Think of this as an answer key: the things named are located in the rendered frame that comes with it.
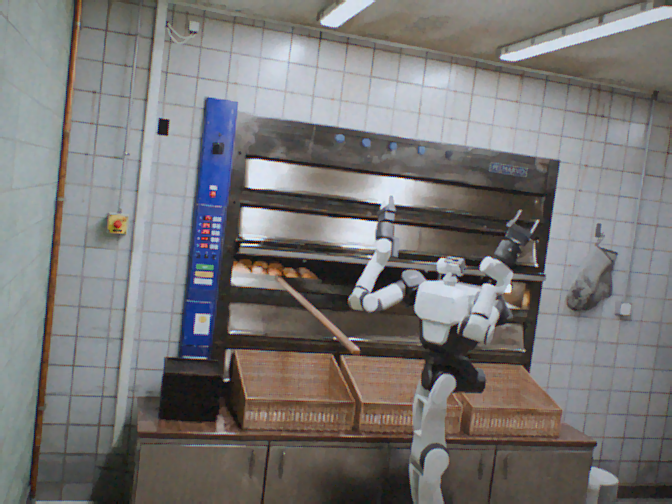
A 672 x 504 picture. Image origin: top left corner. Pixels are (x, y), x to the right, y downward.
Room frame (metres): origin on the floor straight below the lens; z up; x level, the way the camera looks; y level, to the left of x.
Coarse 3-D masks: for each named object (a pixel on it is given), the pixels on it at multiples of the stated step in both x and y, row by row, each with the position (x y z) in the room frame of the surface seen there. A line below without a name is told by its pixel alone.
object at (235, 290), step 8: (232, 288) 3.79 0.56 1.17; (240, 288) 3.80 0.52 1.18; (248, 288) 3.81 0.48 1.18; (256, 288) 3.85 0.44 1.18; (264, 288) 3.89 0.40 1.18; (256, 296) 3.83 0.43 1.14; (264, 296) 3.84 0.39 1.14; (272, 296) 3.85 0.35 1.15; (280, 296) 3.86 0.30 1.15; (288, 296) 3.87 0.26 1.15; (304, 296) 3.90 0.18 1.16; (312, 296) 3.91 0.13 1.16; (320, 296) 3.93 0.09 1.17; (328, 296) 3.94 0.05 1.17; (336, 296) 3.95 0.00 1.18; (344, 296) 3.97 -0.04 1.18; (400, 304) 4.06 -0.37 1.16; (512, 312) 4.27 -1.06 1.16; (520, 312) 4.28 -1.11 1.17
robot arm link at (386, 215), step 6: (384, 210) 3.29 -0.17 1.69; (390, 210) 3.28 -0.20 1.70; (378, 216) 3.35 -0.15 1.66; (384, 216) 3.28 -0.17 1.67; (390, 216) 3.29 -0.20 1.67; (378, 222) 3.33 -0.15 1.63; (384, 222) 3.27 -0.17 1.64; (390, 222) 3.30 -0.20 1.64; (378, 228) 3.27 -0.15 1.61; (384, 228) 3.26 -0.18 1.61; (390, 228) 3.27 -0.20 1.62
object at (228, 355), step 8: (224, 352) 3.81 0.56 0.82; (232, 352) 3.82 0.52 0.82; (296, 352) 3.93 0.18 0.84; (304, 352) 3.95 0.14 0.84; (224, 360) 3.80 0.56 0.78; (232, 360) 3.81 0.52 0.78; (280, 360) 3.89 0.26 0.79; (336, 360) 3.99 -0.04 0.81; (224, 368) 3.78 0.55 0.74; (232, 368) 3.80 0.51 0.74; (320, 368) 3.95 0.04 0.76; (384, 368) 4.06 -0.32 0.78; (224, 376) 3.77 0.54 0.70; (264, 376) 3.84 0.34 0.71; (360, 376) 4.00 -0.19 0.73; (376, 376) 4.03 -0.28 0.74; (264, 384) 3.83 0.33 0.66; (288, 384) 3.84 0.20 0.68; (512, 392) 4.24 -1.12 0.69
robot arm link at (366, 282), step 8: (368, 272) 3.19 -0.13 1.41; (376, 272) 3.20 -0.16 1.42; (360, 280) 3.18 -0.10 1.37; (368, 280) 3.17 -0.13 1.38; (360, 288) 3.16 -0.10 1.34; (368, 288) 3.16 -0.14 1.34; (352, 296) 3.18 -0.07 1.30; (360, 296) 3.14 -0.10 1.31; (352, 304) 3.19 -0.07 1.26; (360, 304) 3.13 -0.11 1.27
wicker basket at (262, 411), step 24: (240, 360) 3.76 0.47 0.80; (264, 360) 3.80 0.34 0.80; (288, 360) 3.85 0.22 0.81; (312, 360) 3.88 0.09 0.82; (240, 384) 3.50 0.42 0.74; (312, 384) 3.86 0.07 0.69; (336, 384) 3.78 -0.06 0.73; (240, 408) 3.43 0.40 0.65; (264, 408) 3.35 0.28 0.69; (288, 408) 3.39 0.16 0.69; (312, 408) 3.75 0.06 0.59; (336, 408) 3.46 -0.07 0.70
